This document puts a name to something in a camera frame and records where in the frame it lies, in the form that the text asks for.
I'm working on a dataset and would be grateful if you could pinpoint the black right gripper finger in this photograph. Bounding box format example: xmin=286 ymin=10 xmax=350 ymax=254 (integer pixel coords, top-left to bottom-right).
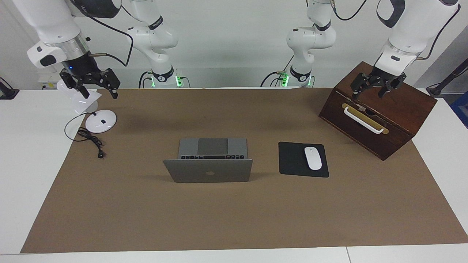
xmin=60 ymin=71 xmax=90 ymax=99
xmin=101 ymin=68 xmax=121 ymax=100

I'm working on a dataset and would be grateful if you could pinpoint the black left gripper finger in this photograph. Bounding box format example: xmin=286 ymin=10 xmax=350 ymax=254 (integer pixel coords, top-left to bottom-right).
xmin=378 ymin=73 xmax=407 ymax=98
xmin=350 ymin=72 xmax=370 ymax=101

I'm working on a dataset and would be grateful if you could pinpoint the grey aluminium laptop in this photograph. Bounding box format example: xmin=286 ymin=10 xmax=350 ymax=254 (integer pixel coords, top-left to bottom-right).
xmin=163 ymin=138 xmax=253 ymax=183

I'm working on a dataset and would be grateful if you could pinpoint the dark brown wooden box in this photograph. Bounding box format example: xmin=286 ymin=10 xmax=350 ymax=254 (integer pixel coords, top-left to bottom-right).
xmin=318 ymin=61 xmax=438 ymax=161

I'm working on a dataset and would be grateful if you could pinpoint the white desk lamp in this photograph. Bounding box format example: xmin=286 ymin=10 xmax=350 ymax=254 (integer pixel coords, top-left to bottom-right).
xmin=57 ymin=79 xmax=117 ymax=133

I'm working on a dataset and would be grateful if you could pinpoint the black tripod leg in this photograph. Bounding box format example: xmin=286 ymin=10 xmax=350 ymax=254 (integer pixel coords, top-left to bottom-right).
xmin=426 ymin=58 xmax=468 ymax=97

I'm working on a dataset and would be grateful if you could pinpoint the black stand foot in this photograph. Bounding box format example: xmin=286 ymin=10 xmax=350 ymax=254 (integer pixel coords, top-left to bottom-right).
xmin=0 ymin=77 xmax=19 ymax=100

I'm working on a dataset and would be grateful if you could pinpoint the blue crate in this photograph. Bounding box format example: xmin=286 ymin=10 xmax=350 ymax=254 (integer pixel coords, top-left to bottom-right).
xmin=450 ymin=91 xmax=468 ymax=128

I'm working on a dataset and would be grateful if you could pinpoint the white computer mouse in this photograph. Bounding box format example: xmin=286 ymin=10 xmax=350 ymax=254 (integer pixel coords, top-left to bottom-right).
xmin=304 ymin=146 xmax=322 ymax=171

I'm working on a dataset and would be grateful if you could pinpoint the black mouse pad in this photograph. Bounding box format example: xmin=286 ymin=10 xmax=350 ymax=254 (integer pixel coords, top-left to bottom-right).
xmin=278 ymin=142 xmax=329 ymax=178

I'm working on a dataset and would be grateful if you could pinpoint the brown table mat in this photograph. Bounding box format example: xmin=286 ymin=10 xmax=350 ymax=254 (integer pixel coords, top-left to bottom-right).
xmin=20 ymin=88 xmax=468 ymax=254

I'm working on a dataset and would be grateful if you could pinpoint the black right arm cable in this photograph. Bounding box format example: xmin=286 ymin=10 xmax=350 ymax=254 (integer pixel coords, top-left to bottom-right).
xmin=69 ymin=0 xmax=134 ymax=67

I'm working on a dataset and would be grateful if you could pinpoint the black arm base cable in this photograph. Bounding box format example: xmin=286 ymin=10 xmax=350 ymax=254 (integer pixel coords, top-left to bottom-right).
xmin=260 ymin=55 xmax=295 ymax=87
xmin=138 ymin=69 xmax=155 ymax=88

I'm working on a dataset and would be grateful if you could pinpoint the white box handle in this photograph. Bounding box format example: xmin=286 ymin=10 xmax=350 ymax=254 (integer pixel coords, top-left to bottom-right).
xmin=342 ymin=103 xmax=389 ymax=135

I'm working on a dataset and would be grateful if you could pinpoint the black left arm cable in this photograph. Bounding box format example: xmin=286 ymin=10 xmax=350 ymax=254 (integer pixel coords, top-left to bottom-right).
xmin=417 ymin=3 xmax=461 ymax=61

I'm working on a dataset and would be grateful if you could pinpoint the black lamp power cable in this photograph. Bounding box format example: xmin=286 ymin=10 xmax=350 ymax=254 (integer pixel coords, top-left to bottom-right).
xmin=64 ymin=111 xmax=106 ymax=159

